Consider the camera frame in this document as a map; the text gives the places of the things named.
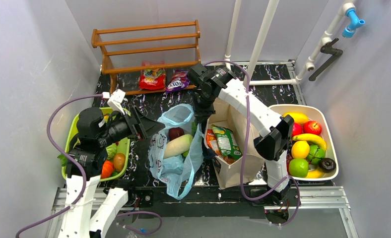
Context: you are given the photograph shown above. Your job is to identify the beige canvas tote bag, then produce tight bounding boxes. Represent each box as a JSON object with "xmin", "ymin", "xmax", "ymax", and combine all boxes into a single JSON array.
[{"xmin": 204, "ymin": 99, "xmax": 264, "ymax": 189}]

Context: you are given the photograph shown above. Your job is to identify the dark red apple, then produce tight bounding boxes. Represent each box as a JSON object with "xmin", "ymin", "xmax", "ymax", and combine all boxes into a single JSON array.
[{"xmin": 168, "ymin": 127, "xmax": 185, "ymax": 141}]

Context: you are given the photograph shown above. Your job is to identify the orange snack bag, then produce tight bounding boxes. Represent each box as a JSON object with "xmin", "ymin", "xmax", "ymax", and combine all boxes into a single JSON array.
[{"xmin": 206, "ymin": 129, "xmax": 221, "ymax": 156}]

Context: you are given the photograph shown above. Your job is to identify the white radish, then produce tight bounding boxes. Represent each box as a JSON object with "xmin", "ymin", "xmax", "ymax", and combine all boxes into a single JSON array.
[{"xmin": 163, "ymin": 134, "xmax": 193, "ymax": 159}]

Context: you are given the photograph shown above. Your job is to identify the green Fox's candy bag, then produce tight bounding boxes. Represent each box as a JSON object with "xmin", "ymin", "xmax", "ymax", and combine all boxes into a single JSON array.
[{"xmin": 211, "ymin": 124, "xmax": 242, "ymax": 164}]

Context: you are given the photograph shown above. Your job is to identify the green custard apple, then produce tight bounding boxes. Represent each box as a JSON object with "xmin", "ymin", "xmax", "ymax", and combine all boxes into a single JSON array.
[
  {"xmin": 306, "ymin": 145, "xmax": 326, "ymax": 165},
  {"xmin": 182, "ymin": 151, "xmax": 189, "ymax": 159}
]

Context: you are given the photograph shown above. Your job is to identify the light blue plastic bag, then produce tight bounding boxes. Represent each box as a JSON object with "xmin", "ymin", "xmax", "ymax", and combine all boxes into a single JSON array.
[{"xmin": 148, "ymin": 104, "xmax": 204, "ymax": 200}]

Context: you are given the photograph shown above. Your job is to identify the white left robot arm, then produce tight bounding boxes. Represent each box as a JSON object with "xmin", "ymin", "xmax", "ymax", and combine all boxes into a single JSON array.
[{"xmin": 59, "ymin": 107, "xmax": 165, "ymax": 238}]

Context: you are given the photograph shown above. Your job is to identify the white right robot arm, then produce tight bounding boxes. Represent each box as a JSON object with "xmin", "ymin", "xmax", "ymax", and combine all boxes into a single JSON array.
[{"xmin": 187, "ymin": 62, "xmax": 294, "ymax": 201}]

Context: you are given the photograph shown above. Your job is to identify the purple Fox's candy bag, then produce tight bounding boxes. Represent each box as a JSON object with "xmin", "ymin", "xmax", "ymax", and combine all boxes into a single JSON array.
[{"xmin": 165, "ymin": 70, "xmax": 191, "ymax": 93}]

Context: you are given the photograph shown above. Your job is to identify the red snack bag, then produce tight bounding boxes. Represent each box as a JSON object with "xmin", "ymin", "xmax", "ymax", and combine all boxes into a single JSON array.
[{"xmin": 139, "ymin": 68, "xmax": 166, "ymax": 90}]

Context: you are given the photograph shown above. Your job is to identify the green vegetable basket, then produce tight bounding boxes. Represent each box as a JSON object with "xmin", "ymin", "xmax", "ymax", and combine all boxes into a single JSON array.
[{"xmin": 60, "ymin": 107, "xmax": 131, "ymax": 182}]

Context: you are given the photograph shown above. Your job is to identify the brown potato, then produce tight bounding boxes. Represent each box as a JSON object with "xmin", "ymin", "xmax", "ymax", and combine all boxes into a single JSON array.
[{"xmin": 113, "ymin": 153, "xmax": 126, "ymax": 172}]

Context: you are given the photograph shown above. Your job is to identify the orange bell pepper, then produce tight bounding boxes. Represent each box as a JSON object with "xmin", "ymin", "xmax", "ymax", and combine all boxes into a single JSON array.
[{"xmin": 101, "ymin": 160, "xmax": 115, "ymax": 179}]

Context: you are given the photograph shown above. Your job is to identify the wooden shelf rack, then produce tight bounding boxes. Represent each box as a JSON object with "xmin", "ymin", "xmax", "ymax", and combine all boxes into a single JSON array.
[{"xmin": 91, "ymin": 20, "xmax": 201, "ymax": 93}]

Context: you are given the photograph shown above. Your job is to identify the yellow mango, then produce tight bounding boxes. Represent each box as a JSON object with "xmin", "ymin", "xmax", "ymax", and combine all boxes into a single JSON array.
[{"xmin": 283, "ymin": 112, "xmax": 309, "ymax": 125}]

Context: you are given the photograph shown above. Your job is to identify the red peach apple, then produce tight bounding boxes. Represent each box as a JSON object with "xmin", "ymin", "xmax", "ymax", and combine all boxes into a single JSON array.
[{"xmin": 302, "ymin": 120, "xmax": 322, "ymax": 135}]

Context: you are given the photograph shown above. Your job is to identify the white fruit tray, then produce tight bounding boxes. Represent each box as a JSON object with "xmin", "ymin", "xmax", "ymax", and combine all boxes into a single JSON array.
[{"xmin": 269, "ymin": 104, "xmax": 339, "ymax": 181}]

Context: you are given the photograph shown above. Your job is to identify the yellow banana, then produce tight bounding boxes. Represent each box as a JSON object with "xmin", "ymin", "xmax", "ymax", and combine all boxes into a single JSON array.
[{"xmin": 290, "ymin": 133, "xmax": 327, "ymax": 178}]

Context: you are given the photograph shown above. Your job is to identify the dark mangosteen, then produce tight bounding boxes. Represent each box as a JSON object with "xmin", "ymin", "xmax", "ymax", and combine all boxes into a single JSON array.
[{"xmin": 319, "ymin": 158, "xmax": 336, "ymax": 173}]

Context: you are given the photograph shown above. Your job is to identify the blue pipe valve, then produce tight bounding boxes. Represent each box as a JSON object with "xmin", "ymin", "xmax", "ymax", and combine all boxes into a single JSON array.
[{"xmin": 342, "ymin": 8, "xmax": 366, "ymax": 38}]

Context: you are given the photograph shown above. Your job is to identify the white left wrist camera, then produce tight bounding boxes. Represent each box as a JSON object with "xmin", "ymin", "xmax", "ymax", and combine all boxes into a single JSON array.
[{"xmin": 102, "ymin": 89, "xmax": 130, "ymax": 115}]

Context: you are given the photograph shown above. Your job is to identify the white pvc pipe frame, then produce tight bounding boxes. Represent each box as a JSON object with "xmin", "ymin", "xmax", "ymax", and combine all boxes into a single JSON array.
[{"xmin": 243, "ymin": 0, "xmax": 356, "ymax": 86}]

